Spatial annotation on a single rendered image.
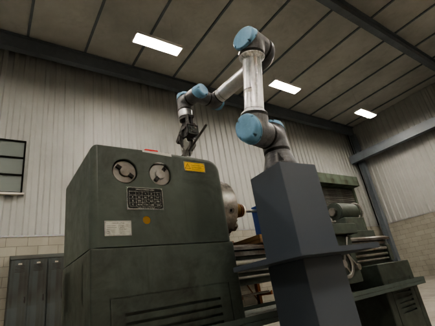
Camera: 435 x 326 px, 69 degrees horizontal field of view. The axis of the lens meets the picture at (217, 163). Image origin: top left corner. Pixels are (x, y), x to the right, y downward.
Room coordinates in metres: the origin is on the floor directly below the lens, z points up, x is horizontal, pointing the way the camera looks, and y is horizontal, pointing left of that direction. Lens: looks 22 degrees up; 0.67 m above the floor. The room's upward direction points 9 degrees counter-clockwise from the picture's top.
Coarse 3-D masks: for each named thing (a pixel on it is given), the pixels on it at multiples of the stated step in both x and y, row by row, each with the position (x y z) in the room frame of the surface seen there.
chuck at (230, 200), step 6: (222, 186) 1.57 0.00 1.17; (228, 186) 1.60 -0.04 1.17; (222, 192) 1.55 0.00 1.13; (228, 192) 1.57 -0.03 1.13; (228, 198) 1.55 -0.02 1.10; (234, 198) 1.58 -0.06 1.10; (228, 204) 1.55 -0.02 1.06; (234, 204) 1.58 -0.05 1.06; (228, 210) 1.55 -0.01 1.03; (234, 210) 1.58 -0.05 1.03; (228, 216) 1.56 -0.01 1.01; (234, 216) 1.59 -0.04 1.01; (228, 222) 1.58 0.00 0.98; (234, 222) 1.61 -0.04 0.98; (228, 228) 1.61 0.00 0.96
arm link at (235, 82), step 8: (272, 48) 1.16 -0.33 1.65; (272, 56) 1.19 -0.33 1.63; (264, 64) 1.23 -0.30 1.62; (240, 72) 1.30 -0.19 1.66; (232, 80) 1.34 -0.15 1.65; (240, 80) 1.33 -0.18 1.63; (224, 88) 1.38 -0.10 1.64; (232, 88) 1.37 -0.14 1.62; (216, 96) 1.43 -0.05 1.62; (224, 96) 1.42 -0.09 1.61; (208, 104) 1.45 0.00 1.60; (216, 104) 1.47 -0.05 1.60
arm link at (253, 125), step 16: (240, 32) 1.09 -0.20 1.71; (256, 32) 1.07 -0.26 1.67; (240, 48) 1.09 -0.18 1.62; (256, 48) 1.09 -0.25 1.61; (256, 64) 1.11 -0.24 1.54; (256, 80) 1.12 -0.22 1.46; (256, 96) 1.13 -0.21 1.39; (256, 112) 1.12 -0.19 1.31; (240, 128) 1.15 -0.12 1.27; (256, 128) 1.11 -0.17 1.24; (272, 128) 1.18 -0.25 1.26; (256, 144) 1.20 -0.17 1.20
